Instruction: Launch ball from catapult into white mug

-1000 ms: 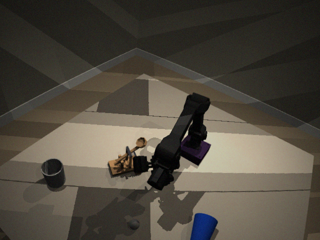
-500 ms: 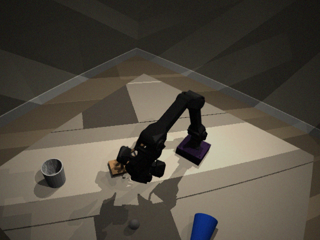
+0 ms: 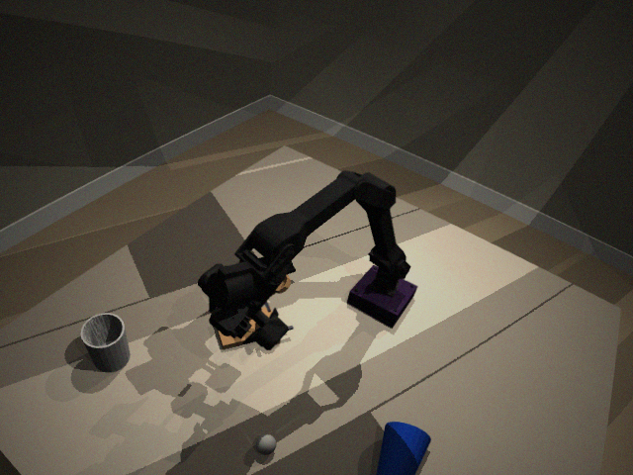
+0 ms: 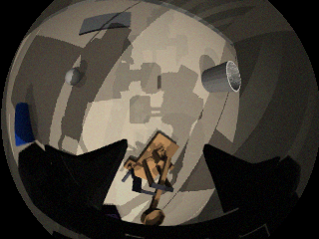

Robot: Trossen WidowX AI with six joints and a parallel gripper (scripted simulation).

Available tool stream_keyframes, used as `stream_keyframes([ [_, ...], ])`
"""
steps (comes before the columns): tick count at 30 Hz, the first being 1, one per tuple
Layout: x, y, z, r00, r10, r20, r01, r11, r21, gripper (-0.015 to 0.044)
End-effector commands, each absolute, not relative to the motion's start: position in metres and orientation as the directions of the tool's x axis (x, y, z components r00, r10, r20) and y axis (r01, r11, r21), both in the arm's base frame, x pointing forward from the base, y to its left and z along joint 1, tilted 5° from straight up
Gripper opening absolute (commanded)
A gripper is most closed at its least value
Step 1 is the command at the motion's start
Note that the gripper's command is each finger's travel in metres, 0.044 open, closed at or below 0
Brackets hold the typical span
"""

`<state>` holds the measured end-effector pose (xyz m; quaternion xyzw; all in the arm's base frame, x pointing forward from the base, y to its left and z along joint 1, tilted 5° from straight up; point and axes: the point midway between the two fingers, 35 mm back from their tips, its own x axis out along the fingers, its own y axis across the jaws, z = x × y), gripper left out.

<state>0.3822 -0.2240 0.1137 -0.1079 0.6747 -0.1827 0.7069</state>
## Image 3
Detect blue cup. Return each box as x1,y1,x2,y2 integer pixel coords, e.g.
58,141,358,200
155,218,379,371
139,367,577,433
376,422,431,475

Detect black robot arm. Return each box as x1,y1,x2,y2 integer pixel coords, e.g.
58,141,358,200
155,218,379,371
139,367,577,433
208,170,410,338

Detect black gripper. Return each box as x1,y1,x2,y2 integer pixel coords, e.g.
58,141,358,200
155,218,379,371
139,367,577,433
198,264,288,350

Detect dark grey cup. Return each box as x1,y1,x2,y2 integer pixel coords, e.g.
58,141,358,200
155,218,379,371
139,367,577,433
81,313,131,373

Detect grey ball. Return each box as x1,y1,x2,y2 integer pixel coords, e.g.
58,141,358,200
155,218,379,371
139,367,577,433
256,434,277,455

